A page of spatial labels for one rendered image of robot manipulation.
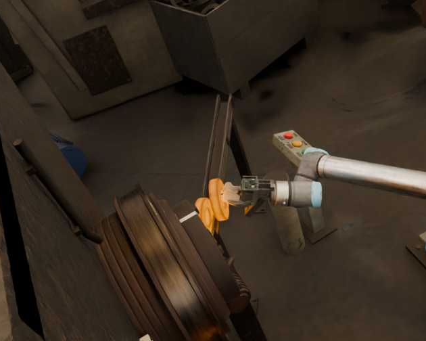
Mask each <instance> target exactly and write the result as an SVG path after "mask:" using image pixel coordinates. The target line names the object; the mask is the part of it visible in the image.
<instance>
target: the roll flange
mask: <svg viewBox="0 0 426 341"><path fill-rule="evenodd" d="M112 201H113V203H114V207H115V209H116V212H114V213H112V214H111V215H110V216H108V217H106V218H104V219H102V220H100V221H98V222H96V224H93V225H91V231H92V232H94V233H96V234H98V235H100V236H102V237H103V241H102V243H101V244H97V243H95V242H94V244H95V247H96V250H97V253H98V255H99V257H100V260H101V262H102V264H103V267H104V269H105V271H106V273H107V274H108V277H109V279H110V281H111V283H112V285H113V287H114V289H115V291H116V293H117V295H118V297H119V299H120V301H121V303H122V304H123V306H124V308H125V309H126V312H127V313H128V315H129V317H130V318H131V320H132V322H133V323H134V325H135V327H136V328H137V330H138V332H139V333H140V335H141V337H144V336H145V335H147V334H148V335H149V337H152V339H153V341H193V340H192V338H191V336H190V335H189V333H188V332H187V330H186V329H185V326H184V325H183V323H182V322H181V320H180V319H179V316H178V315H177V313H176V311H175V310H174V308H173V307H172V305H171V303H170V301H169V299H168V298H167V296H166V294H165V293H164V291H163V289H162V287H161V285H160V283H159V282H158V280H157V278H156V276H155V275H154V273H153V271H152V270H151V267H150V266H149V263H148V262H147V260H146V258H145V256H144V254H143V253H142V251H141V249H140V247H139V245H138V243H137V241H136V239H135V237H134V235H133V233H132V231H131V229H130V227H129V226H128V223H127V222H126V219H125V217H124V215H123V213H122V210H121V208H120V205H119V203H118V197H117V196H114V197H113V198H112Z"/></svg>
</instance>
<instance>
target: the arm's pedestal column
mask: <svg viewBox="0 0 426 341"><path fill-rule="evenodd" d="M406 249H407V250H408V251H409V252H410V253H411V254H412V255H413V256H414V257H415V258H416V259H417V260H418V261H419V262H420V263H421V264H422V265H423V266H424V267H425V268H426V249H425V246H424V245H423V244H422V243H421V242H420V241H419V239H417V240H416V241H414V242H412V243H410V244H408V245H407V246H406Z"/></svg>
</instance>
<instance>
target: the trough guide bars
mask: <svg viewBox="0 0 426 341"><path fill-rule="evenodd" d="M232 106H233V107H235V104H234V102H233V96H232V93H230V94H229V101H228V107H227V117H226V122H225V128H224V137H223V143H222V153H221V158H220V168H219V174H218V178H219V179H221V180H222V177H223V171H224V161H225V155H226V149H227V144H228V145H229V146H230V141H229V138H228V133H229V123H230V117H231V107H232ZM219 109H220V98H219V95H217V98H216V106H215V111H214V120H213V124H212V132H211V136H210V146H209V150H208V159H207V164H206V172H205V177H204V183H203V184H204V185H203V189H202V198H206V194H207V191H208V181H209V176H210V167H211V162H212V153H213V148H214V144H215V143H214V140H215V134H216V125H217V121H218V112H219ZM216 226H217V219H216V217H215V216H214V214H213V219H212V229H211V234H212V237H213V238H214V240H215V239H216V240H218V234H217V232H216Z"/></svg>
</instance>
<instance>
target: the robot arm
mask: <svg viewBox="0 0 426 341"><path fill-rule="evenodd" d="M246 177H253V179H246ZM320 178H324V179H325V178H327V179H332V180H336V181H342V182H345V183H351V184H355V185H361V186H364V187H370V188H373V189H379V190H383V191H388V192H392V193H396V194H402V195H405V196H411V197H414V198H420V199H424V200H426V172H422V171H418V170H410V169H406V168H398V167H395V166H387V165H382V164H375V163H371V162H363V161H359V160H351V159H347V158H340V157H335V156H330V155H328V153H327V152H326V151H324V150H321V149H316V148H314V147H310V148H307V149H306V150H305V152H304V154H303V156H302V160H301V162H300V165H299V168H298V171H297V173H296V176H295V178H294V180H293V181H275V183H274V180H262V179H257V176H243V178H242V182H241V186H233V185H232V184H231V183H230V182H227V183H225V185H224V187H223V190H221V191H220V194H221V199H222V201H223V202H226V203H228V204H230V205H233V206H238V207H244V206H245V216H247V217H251V216H252V215H253V214H254V213H255V212H256V211H257V209H259V207H261V205H263V203H265V201H266V199H267V198H268V199H270V203H273V204H275V206H293V207H294V208H297V209H303V208H305V207H314V208H316V207H319V206H320V205H321V201H322V187H321V184H320V183H319V179H320ZM239 194H240V195H241V198H240V195H239ZM425 249H426V247H425Z"/></svg>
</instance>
